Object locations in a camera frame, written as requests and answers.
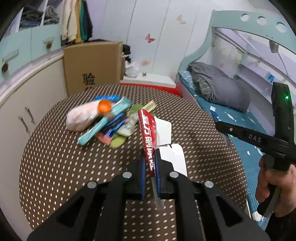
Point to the white cupboard with handles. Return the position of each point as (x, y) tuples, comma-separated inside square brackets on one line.
[(25, 99)]

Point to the blue snack wrapper pile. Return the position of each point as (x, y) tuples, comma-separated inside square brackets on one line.
[(108, 131)]

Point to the orange ball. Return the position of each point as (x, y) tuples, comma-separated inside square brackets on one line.
[(104, 106)]

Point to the green wrapper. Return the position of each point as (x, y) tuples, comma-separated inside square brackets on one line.
[(127, 129)]

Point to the grey folded blanket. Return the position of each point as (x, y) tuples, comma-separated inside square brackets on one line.
[(213, 85)]

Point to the teal bed headboard frame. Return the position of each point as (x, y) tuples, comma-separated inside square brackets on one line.
[(271, 27)]

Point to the red white low bench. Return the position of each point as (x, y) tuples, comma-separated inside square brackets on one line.
[(160, 82)]

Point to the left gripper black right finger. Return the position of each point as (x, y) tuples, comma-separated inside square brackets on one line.
[(203, 211)]

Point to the hanging clothes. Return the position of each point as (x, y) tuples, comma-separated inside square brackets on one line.
[(76, 22)]

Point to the white pink plastic bag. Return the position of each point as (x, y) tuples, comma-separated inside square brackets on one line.
[(80, 117)]

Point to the large cardboard box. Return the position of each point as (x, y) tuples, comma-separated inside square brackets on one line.
[(93, 64)]

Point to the teal drawer cabinet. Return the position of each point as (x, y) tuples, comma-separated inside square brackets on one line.
[(18, 49)]

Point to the red snack wrapper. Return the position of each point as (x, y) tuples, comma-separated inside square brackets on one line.
[(149, 140)]

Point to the person's right hand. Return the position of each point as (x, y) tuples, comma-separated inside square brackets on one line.
[(285, 180)]

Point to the white plastic bag on bench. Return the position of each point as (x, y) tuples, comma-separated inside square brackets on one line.
[(131, 69)]

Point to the white open shelf unit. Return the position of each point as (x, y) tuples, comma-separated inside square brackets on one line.
[(36, 14)]

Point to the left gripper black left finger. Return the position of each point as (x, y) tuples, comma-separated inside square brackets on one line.
[(96, 211)]

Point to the white paper card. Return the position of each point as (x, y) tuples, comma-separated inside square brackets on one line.
[(170, 152)]

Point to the brown polka dot tablecloth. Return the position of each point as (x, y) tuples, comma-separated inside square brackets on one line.
[(54, 167)]

